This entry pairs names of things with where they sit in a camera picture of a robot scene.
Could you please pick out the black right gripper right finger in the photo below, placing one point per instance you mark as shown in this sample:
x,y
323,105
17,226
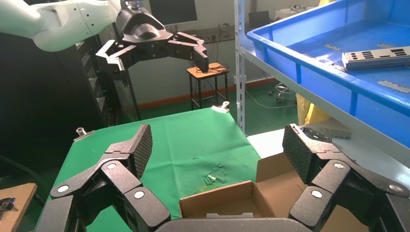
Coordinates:
x,y
336,179

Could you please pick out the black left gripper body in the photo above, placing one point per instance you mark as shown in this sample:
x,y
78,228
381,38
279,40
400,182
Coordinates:
x,y
144,28

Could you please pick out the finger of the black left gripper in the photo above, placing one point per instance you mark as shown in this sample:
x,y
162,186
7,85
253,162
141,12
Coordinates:
x,y
192,48
115,54

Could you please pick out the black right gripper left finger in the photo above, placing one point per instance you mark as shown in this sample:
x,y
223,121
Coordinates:
x,y
121,179

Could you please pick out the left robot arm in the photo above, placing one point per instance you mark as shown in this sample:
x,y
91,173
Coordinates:
x,y
48,19

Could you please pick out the open brown cardboard box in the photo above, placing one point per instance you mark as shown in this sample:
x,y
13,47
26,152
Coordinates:
x,y
275,192

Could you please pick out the small black box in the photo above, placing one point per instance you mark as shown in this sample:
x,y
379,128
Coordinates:
x,y
259,19

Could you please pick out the white sheet under box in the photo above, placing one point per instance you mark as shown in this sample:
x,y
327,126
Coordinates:
x,y
266,144

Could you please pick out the blue plastic tray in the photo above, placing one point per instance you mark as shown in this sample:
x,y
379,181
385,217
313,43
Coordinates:
x,y
320,76

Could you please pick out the dark glass desk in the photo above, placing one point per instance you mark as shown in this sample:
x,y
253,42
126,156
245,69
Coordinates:
x,y
221,35

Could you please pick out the wooden stool black legs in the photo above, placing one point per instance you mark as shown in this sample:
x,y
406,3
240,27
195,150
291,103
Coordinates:
x,y
214,76

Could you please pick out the black computer monitor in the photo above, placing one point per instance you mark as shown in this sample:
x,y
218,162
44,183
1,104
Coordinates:
x,y
179,11

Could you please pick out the black metal stand pole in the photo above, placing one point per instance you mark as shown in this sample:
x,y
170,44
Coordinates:
x,y
133,99

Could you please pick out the square grey metal plate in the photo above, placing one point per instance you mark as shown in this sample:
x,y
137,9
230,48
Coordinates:
x,y
315,135

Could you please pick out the silver binder clip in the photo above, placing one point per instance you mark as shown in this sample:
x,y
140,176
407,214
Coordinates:
x,y
82,134
222,107

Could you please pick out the green table cloth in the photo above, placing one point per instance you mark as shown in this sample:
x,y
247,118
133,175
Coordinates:
x,y
179,144

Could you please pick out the yellow plastic bag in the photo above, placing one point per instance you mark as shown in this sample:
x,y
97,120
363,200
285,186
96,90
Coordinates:
x,y
312,113

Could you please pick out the black server rack cabinet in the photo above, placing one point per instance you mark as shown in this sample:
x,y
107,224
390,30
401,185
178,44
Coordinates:
x,y
38,96

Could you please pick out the white desk device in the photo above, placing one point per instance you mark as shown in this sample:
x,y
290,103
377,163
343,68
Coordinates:
x,y
285,13

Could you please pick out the round metal chair base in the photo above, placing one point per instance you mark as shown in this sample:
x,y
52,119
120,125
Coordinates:
x,y
283,91

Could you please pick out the light wooden board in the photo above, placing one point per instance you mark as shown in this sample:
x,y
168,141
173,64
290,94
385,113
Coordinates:
x,y
22,205

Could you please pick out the grey tape strip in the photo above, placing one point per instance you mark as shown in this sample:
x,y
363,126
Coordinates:
x,y
394,86
385,45
333,47

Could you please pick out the bunch of keys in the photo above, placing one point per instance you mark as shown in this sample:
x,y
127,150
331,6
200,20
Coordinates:
x,y
6,205

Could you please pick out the stack of metal shield plates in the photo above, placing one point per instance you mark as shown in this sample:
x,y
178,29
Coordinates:
x,y
374,59

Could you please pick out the perforated white shelf post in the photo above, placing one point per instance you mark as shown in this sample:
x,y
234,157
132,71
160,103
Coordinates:
x,y
240,64

